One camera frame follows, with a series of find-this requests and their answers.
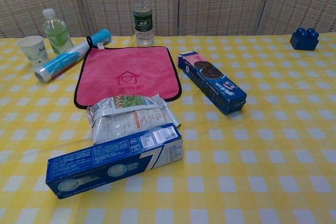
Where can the white paper cup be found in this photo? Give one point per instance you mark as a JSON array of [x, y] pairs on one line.
[[32, 51]]

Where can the small bottle with pale-green label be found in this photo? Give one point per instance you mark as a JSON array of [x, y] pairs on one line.
[[56, 33]]

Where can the pink towel with black trim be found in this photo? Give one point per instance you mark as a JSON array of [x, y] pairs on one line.
[[126, 72]]

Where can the tall clear dark-label water bottle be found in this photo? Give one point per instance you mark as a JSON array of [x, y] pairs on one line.
[[143, 19]]

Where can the blue toothpaste box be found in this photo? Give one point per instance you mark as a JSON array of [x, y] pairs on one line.
[[105, 161]]

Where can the yellow checkered tablecloth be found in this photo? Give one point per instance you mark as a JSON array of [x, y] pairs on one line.
[[262, 155]]

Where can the blue toy building block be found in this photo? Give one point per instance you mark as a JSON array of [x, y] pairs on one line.
[[304, 39]]

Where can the Oreo cookie box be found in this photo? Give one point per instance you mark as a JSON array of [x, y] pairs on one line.
[[210, 82]]

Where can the blue and white plastic tube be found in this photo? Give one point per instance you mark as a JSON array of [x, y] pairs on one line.
[[60, 62]]

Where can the white green snack packet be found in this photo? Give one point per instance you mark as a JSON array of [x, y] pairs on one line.
[[123, 123]]

